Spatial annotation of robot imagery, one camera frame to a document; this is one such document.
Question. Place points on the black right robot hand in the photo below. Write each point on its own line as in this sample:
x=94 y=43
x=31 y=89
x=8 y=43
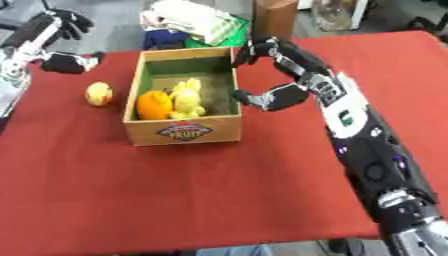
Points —
x=290 y=60

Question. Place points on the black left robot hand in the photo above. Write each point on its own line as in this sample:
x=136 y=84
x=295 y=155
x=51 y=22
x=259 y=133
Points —
x=71 y=40

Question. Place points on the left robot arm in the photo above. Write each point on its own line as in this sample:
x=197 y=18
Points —
x=26 y=43

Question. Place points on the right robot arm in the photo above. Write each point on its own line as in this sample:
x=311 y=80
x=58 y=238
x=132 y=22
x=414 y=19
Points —
x=373 y=146

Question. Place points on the brown cardboard box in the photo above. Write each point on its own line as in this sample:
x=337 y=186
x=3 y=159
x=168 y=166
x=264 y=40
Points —
x=273 y=18

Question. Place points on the tan cardboard box green inside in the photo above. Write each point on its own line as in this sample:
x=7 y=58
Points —
x=183 y=96

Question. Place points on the yellow red toy apple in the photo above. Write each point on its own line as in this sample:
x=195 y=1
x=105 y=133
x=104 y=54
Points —
x=98 y=93

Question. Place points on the green bag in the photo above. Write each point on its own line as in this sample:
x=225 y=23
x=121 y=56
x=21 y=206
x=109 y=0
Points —
x=233 y=33

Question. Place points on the dark blue bag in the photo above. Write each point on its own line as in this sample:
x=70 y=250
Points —
x=163 y=39

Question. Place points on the orange toy fruit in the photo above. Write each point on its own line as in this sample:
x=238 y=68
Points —
x=154 y=105

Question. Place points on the white folded cloth pile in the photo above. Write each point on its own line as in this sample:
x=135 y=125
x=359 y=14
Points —
x=189 y=20

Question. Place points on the yellow soft toy rabbit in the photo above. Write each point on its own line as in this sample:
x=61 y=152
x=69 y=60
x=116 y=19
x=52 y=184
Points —
x=187 y=99

